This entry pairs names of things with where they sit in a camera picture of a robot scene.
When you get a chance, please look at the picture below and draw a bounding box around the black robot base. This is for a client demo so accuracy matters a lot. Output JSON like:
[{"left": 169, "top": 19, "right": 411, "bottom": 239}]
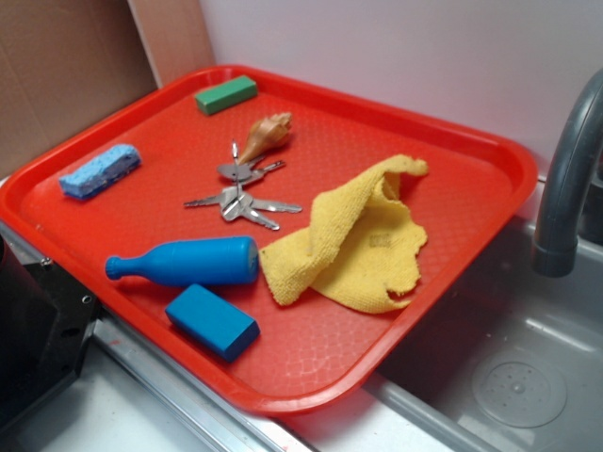
[{"left": 1, "top": 240, "right": 99, "bottom": 432}]

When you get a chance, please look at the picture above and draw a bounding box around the blue sponge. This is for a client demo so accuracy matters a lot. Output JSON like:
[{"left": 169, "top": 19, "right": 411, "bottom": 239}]
[{"left": 58, "top": 144, "right": 141, "bottom": 201}]

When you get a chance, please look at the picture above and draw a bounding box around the red plastic tray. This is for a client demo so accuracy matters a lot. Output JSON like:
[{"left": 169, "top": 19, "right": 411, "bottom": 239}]
[{"left": 1, "top": 66, "right": 537, "bottom": 416}]

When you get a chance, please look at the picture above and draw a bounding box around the yellow cloth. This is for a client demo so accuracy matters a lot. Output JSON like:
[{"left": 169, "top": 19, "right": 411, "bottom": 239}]
[{"left": 260, "top": 155, "right": 429, "bottom": 315}]

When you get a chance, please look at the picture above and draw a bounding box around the silver key bunch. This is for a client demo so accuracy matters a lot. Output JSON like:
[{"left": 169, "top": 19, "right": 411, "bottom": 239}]
[{"left": 183, "top": 140, "right": 302, "bottom": 231}]

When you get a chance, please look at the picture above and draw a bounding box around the blue plastic bottle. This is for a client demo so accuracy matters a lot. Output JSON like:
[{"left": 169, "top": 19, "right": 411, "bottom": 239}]
[{"left": 105, "top": 236, "right": 259, "bottom": 286}]

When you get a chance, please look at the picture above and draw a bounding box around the brown seashell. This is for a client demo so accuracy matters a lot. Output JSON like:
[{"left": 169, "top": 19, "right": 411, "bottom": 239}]
[{"left": 239, "top": 112, "right": 293, "bottom": 164}]

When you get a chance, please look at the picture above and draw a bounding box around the blue rectangular block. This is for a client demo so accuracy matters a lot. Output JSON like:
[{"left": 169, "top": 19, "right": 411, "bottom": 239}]
[{"left": 165, "top": 284, "right": 260, "bottom": 363}]

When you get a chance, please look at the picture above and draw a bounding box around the green rectangular block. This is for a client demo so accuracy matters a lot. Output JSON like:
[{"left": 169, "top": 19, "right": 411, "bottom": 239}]
[{"left": 194, "top": 75, "right": 258, "bottom": 116}]

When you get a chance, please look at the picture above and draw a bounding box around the grey sink basin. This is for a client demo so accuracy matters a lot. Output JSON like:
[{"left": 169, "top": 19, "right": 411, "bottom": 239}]
[{"left": 366, "top": 219, "right": 602, "bottom": 451}]

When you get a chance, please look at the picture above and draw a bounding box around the grey faucet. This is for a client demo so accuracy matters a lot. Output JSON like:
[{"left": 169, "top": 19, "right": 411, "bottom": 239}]
[{"left": 531, "top": 72, "right": 602, "bottom": 278}]

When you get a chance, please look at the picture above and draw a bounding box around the brown cardboard panel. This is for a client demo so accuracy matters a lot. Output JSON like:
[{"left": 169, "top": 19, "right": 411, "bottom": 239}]
[{"left": 1, "top": 1, "right": 156, "bottom": 176}]

